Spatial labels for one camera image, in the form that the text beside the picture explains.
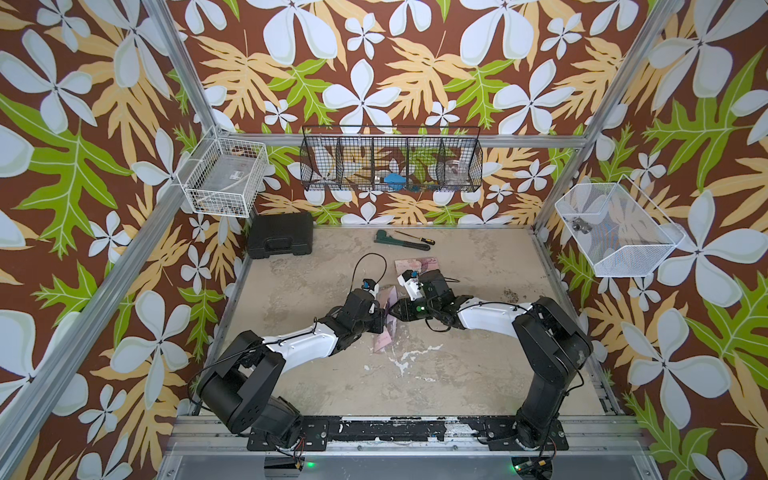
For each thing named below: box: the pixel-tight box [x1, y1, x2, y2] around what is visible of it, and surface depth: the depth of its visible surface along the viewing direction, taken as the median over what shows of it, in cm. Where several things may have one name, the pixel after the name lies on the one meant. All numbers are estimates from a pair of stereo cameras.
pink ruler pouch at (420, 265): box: [394, 257, 440, 276], surface depth 110 cm
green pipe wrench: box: [374, 229, 431, 251], surface depth 117 cm
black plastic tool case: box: [247, 212, 314, 259], surface depth 117 cm
